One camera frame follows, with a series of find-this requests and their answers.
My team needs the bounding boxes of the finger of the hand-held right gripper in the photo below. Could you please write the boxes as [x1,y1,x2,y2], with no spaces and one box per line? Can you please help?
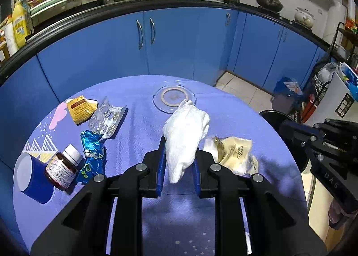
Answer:
[313,118,358,150]
[279,120,326,147]

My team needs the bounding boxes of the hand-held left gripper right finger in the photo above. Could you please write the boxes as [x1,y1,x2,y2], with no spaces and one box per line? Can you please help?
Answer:
[193,147,328,256]

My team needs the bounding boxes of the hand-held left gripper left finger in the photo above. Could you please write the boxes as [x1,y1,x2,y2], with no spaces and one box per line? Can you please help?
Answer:
[31,136,167,256]

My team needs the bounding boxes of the black trash bin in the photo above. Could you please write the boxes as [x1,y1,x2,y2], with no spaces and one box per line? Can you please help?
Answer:
[259,109,311,174]

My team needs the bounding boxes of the white tissue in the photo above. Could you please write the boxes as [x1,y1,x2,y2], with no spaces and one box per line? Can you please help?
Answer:
[162,100,210,184]

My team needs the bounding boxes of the cream wrapper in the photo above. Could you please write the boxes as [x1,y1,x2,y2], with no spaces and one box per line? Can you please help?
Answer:
[203,136,259,178]

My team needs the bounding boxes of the blue foil wrapper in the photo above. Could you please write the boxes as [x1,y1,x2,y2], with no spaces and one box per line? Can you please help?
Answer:
[76,130,107,184]

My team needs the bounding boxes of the clear glass plate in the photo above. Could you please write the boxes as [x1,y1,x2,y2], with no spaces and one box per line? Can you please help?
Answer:
[153,85,197,114]

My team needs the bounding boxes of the clear blister pack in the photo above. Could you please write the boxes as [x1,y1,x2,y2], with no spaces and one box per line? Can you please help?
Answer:
[88,97,128,139]

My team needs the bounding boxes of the yellow packet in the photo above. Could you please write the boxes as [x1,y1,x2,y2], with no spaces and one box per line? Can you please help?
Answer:
[66,98,98,126]

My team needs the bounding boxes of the brown medicine bottle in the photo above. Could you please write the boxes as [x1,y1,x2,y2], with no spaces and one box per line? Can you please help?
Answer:
[45,144,83,192]

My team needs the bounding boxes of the blue paper cup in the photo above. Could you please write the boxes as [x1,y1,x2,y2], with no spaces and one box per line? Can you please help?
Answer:
[13,152,55,204]

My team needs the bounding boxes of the person's right hand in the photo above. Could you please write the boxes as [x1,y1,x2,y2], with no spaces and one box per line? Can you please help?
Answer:
[328,199,347,221]

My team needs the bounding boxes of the red container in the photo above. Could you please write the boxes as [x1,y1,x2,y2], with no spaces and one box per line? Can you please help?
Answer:
[300,94,315,122]

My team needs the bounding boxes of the grey bin with blue bag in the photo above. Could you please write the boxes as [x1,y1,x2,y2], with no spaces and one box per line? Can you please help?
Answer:
[271,76,304,114]

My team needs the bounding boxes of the white tall appliance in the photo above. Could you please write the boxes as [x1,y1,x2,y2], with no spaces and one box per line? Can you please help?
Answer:
[303,70,358,128]

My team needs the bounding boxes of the blue snack packet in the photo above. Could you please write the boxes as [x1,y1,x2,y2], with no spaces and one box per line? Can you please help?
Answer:
[340,62,358,89]

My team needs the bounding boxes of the white plastic bag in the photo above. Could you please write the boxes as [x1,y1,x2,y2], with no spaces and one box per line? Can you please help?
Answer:
[316,62,340,83]

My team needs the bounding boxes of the black metal rack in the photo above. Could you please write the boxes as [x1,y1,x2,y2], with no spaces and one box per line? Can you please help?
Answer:
[294,23,358,125]

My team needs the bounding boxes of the white ceramic pot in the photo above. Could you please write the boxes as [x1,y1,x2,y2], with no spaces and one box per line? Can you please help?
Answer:
[294,7,316,28]

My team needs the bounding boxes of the blue kitchen cabinets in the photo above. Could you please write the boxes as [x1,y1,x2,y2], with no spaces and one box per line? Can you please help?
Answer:
[0,4,333,167]

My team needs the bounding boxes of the dark wok with lid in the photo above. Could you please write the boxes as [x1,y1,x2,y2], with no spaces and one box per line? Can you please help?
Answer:
[255,0,284,13]

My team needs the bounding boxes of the black kitchen countertop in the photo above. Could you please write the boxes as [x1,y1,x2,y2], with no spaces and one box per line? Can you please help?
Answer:
[0,0,336,78]

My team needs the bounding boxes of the white plastic bottle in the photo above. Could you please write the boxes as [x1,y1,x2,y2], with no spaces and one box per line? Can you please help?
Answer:
[3,20,19,57]

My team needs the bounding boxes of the green plastic tray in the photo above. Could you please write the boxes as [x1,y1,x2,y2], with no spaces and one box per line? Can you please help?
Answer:
[29,0,81,17]

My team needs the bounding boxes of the yellow detergent bottle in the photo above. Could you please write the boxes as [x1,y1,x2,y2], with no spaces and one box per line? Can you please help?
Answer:
[11,0,31,49]

